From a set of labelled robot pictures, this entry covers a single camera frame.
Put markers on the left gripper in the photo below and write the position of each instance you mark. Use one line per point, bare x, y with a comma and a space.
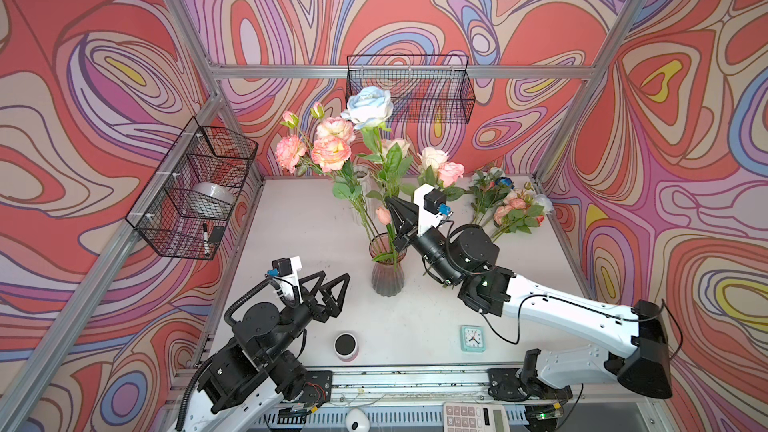
320, 313

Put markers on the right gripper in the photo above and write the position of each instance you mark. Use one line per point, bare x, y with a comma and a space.
405, 230

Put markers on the peach tulip bud stem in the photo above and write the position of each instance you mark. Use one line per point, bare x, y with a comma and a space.
384, 222

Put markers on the pink grey glass vase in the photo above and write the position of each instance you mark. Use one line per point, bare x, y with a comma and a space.
387, 278

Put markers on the light pink rose stem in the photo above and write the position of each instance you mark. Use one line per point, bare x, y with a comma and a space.
444, 177

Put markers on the cream pink rose stem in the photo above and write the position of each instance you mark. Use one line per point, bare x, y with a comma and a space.
431, 160

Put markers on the cream white rose stem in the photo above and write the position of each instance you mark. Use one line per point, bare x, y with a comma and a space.
395, 163

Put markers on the orange pink carnation spray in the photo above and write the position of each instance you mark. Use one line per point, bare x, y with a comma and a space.
329, 157

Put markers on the pale blue white rose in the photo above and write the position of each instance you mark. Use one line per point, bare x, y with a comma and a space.
369, 110

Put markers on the pink carnation spray stem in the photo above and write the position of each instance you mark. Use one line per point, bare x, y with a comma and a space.
331, 126

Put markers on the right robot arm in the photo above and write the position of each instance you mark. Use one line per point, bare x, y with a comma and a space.
626, 345

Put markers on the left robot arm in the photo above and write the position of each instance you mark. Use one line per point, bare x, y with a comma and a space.
255, 371

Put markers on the white ribbed ceramic vase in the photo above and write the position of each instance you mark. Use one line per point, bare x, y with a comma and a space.
363, 176

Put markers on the bunch of artificial flowers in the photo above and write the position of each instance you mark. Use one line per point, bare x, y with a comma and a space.
497, 202

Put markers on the white round device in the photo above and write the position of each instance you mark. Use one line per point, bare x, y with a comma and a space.
356, 420

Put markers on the mint green small clock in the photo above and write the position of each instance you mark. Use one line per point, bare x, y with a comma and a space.
472, 339

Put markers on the white pink calculator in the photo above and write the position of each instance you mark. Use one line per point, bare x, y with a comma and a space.
467, 417

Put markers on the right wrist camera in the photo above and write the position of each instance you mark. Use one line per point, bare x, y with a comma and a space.
433, 210

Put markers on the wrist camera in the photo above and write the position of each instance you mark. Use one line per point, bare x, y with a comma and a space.
284, 278
433, 210

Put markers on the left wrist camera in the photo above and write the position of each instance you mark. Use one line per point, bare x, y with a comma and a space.
284, 278

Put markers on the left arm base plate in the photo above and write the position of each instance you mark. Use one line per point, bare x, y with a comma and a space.
310, 388

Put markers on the black wire basket back wall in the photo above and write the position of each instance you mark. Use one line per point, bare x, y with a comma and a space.
424, 87

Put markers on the black wire basket wall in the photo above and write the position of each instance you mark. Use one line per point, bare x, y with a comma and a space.
424, 87
189, 214

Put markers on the black wire basket left wall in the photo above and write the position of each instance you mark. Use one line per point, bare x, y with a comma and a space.
189, 214

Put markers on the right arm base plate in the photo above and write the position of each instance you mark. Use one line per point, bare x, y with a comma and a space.
508, 385

